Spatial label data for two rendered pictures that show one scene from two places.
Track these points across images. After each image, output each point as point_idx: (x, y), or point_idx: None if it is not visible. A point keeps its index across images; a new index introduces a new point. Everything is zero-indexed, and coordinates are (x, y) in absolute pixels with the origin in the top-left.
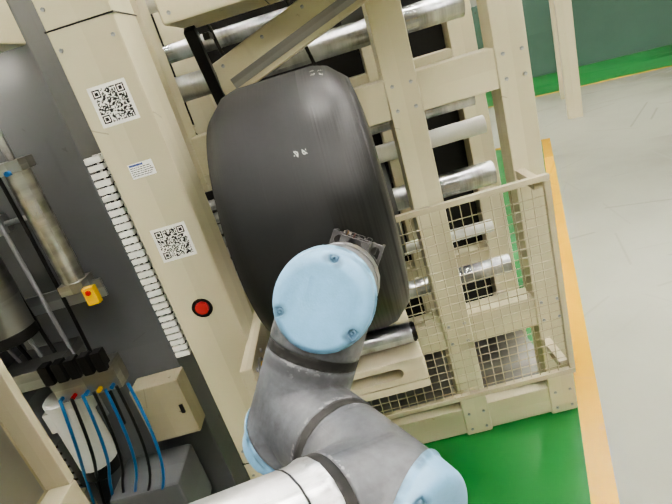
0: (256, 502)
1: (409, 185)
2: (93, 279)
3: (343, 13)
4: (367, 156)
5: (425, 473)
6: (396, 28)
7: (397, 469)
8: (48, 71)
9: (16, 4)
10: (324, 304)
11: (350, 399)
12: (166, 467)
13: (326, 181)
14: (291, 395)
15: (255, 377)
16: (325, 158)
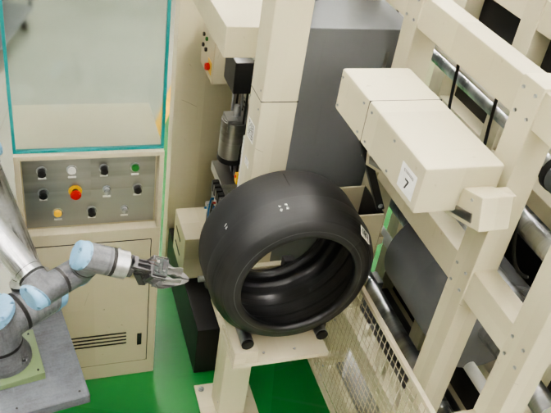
0: (20, 257)
1: (430, 324)
2: None
3: None
4: (235, 256)
5: (32, 289)
6: (480, 235)
7: (34, 284)
8: (307, 73)
9: (314, 36)
10: (74, 255)
11: (65, 275)
12: None
13: (217, 245)
14: (69, 261)
15: None
16: (225, 238)
